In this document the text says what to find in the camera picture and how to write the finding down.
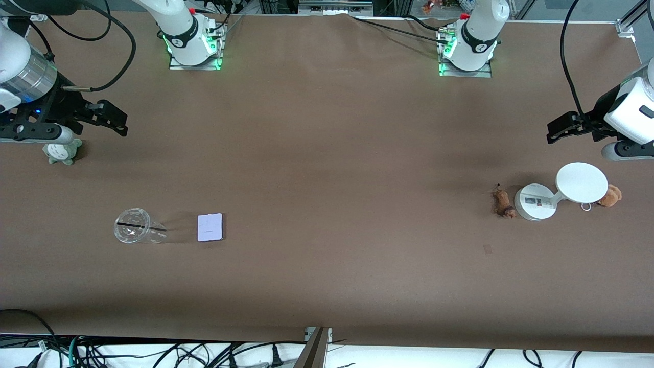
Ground small brown lion statue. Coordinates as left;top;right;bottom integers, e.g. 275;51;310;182
492;183;517;220

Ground grey green totoro plush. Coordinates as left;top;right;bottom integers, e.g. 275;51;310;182
42;139;83;166

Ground white round desk lamp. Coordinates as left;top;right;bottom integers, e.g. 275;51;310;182
514;162;609;221

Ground black drinking straw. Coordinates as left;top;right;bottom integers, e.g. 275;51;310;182
116;221;167;232

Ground clear plastic cup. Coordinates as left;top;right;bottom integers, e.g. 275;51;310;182
113;208;168;244

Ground grey metal box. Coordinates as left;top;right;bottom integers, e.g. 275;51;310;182
298;0;374;16

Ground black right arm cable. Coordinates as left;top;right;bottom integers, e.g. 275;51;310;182
31;0;137;93

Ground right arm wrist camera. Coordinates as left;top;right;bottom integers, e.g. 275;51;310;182
0;124;75;146

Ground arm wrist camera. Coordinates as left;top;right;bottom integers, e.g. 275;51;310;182
0;124;75;146
601;141;654;162

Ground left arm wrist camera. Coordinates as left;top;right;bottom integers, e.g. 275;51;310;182
601;141;654;162

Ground brown teddy bear keychain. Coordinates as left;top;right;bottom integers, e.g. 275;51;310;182
597;185;623;208

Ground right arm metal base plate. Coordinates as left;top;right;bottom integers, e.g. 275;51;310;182
169;51;224;71

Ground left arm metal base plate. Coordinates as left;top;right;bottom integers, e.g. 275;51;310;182
438;60;493;79

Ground black cable across table edge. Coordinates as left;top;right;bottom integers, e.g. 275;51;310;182
352;16;450;45

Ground black looped floor cable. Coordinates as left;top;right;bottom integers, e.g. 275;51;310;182
0;309;58;353

